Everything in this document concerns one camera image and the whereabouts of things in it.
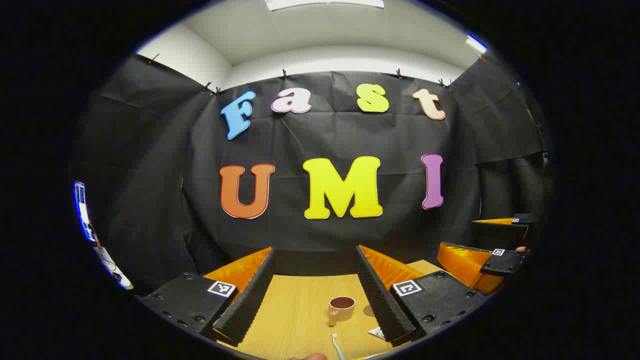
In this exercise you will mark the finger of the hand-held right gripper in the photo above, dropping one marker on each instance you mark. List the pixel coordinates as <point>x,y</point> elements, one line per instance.
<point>505,262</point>
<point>500,235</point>

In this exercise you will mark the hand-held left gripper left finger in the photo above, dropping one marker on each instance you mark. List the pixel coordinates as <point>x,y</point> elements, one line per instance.
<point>250,305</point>

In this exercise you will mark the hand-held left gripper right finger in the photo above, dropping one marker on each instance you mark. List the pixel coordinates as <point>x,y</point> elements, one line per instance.
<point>382,305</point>

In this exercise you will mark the round brown coaster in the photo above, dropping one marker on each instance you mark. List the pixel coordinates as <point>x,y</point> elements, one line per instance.
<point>369,311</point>

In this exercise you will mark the white toothpaste tube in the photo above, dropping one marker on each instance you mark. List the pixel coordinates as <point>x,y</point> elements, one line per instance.
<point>377,332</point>

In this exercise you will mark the pale green toothbrush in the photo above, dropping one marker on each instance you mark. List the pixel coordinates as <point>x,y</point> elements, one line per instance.
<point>337,345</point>

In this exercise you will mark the light wooden desktop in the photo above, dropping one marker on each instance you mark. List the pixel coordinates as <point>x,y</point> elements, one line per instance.
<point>300,320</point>

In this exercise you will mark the black backdrop cloth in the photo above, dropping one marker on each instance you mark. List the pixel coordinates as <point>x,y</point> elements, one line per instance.
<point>350,135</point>

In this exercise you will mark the small ceiling light panel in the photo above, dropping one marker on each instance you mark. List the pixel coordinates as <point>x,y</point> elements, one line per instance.
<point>476,44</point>

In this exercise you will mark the bright blue-edged screen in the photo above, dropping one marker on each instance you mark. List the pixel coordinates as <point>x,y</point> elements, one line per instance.
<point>82,210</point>

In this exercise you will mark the row of black backdrop clips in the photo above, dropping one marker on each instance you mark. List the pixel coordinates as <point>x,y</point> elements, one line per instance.
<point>284,75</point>

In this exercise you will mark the long ceiling light panel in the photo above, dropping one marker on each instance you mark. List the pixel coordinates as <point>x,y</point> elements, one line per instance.
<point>325,3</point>

